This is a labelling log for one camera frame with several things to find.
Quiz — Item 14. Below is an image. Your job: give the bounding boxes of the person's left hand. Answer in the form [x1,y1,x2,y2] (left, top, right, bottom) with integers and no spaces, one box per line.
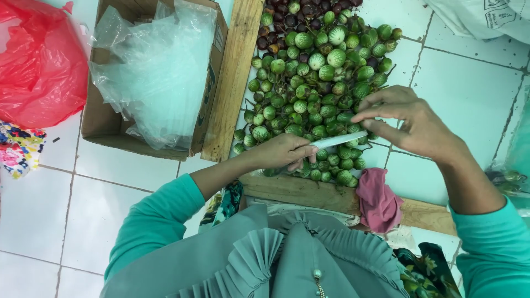
[248,133,319,173]

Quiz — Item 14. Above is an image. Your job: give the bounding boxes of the person's right hand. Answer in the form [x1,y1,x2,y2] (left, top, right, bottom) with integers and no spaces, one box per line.
[351,85,461,163]

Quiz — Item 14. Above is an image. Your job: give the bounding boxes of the twisted clear plastic bag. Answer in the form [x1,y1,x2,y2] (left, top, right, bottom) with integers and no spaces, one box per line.
[263,130,369,178]

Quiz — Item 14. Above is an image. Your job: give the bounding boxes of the weathered wooden plank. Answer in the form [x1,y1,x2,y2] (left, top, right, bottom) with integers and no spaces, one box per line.
[239,171,458,237]

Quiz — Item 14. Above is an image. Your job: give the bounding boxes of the pile of green round eggplants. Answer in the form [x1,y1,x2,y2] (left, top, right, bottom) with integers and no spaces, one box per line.
[232,0,403,189]

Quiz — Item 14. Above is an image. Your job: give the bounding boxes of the long wooden plank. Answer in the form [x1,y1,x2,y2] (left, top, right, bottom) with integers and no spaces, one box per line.
[200,0,265,163]

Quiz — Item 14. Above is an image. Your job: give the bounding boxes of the pink cloth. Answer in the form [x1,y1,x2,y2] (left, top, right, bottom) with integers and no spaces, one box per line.
[355,167,405,234]

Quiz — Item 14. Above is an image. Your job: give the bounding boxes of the clear bag of eggplants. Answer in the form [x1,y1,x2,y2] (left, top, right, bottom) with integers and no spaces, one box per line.
[485,85,530,219]

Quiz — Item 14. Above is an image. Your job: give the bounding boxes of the grey-green pleated headscarf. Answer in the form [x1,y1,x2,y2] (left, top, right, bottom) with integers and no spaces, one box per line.
[99,203,411,298]

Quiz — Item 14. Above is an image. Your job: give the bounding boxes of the white printed sack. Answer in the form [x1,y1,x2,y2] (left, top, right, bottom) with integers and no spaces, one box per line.
[422,0,530,46]

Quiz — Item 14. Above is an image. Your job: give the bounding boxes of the pile of dark purple eggplants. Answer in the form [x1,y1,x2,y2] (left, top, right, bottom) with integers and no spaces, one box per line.
[255,0,380,70]

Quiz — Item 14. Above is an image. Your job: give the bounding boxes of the teal long-sleeved top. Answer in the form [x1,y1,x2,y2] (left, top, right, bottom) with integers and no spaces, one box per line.
[104,172,530,298]

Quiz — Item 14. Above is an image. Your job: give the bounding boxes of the pearl scarf pin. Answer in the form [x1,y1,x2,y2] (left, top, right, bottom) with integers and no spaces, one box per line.
[312,268,328,298]

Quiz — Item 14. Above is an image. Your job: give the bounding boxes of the heap of clear plastic bags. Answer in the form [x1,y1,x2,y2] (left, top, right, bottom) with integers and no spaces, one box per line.
[89,0,218,151]

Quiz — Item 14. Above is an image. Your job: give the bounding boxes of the brown cardboard box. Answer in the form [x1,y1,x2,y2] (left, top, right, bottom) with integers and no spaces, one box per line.
[80,0,229,162]

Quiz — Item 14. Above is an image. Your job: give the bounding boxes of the red plastic bag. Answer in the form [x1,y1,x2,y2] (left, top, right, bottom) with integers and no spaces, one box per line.
[0,0,90,130]

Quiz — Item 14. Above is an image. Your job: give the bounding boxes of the colourful floral cloth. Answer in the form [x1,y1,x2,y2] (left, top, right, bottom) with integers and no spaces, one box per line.
[0,120,47,180]

